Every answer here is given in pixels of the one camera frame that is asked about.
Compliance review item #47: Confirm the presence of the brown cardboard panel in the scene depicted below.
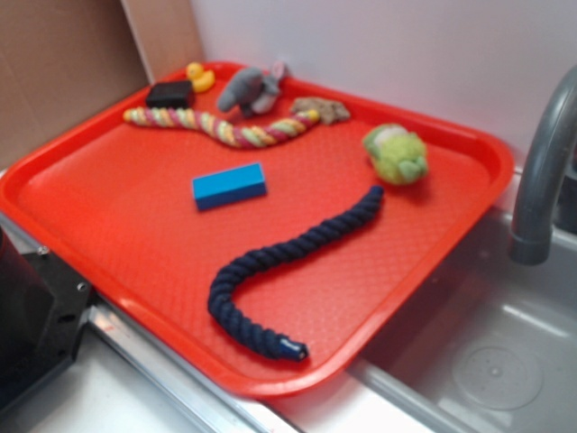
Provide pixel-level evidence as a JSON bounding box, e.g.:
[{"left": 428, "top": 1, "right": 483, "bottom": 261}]
[{"left": 1, "top": 1, "right": 204, "bottom": 168}]

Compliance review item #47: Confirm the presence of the blue rectangular block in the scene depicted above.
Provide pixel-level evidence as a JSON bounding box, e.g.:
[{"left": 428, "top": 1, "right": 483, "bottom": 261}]
[{"left": 191, "top": 162, "right": 267, "bottom": 211}]

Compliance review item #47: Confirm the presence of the yellow rubber duck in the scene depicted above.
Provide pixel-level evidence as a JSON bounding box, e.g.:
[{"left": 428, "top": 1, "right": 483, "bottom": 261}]
[{"left": 186, "top": 62, "right": 215, "bottom": 94}]

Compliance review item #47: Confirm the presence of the green plush toy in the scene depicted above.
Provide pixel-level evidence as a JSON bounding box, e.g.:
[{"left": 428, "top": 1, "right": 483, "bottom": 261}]
[{"left": 362, "top": 124, "right": 429, "bottom": 186}]

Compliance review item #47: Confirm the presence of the black rectangular block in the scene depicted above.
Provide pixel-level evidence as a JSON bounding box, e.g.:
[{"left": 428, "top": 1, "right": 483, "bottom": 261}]
[{"left": 145, "top": 80, "right": 196, "bottom": 108}]

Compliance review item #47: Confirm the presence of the multicolour twisted rope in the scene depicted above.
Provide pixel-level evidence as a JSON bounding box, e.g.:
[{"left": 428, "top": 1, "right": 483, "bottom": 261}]
[{"left": 123, "top": 106, "right": 321, "bottom": 149}]

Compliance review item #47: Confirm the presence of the grey sink faucet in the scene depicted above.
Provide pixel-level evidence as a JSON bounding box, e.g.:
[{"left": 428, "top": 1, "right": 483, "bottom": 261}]
[{"left": 508, "top": 68, "right": 576, "bottom": 265}]

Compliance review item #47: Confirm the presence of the grey plush elephant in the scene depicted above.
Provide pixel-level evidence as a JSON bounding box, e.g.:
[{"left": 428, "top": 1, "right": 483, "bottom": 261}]
[{"left": 216, "top": 60, "right": 288, "bottom": 118}]

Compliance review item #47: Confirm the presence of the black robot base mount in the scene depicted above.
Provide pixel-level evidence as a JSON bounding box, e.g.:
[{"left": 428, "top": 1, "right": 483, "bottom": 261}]
[{"left": 1, "top": 232, "right": 93, "bottom": 414}]

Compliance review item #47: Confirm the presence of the brown plush piece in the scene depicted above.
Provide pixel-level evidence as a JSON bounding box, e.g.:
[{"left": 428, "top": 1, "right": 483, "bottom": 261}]
[{"left": 290, "top": 97, "right": 351, "bottom": 125}]

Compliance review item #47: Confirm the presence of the red plastic tray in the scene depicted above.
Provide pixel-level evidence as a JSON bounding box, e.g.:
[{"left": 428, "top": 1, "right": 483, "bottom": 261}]
[{"left": 1, "top": 77, "right": 514, "bottom": 400}]

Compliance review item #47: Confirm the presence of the grey toy sink basin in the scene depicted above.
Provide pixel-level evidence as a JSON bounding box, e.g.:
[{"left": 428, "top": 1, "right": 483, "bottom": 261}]
[{"left": 350, "top": 211, "right": 576, "bottom": 432}]

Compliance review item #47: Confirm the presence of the dark navy twisted rope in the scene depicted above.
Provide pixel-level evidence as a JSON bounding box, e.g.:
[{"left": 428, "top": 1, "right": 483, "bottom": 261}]
[{"left": 207, "top": 185, "right": 385, "bottom": 363}]

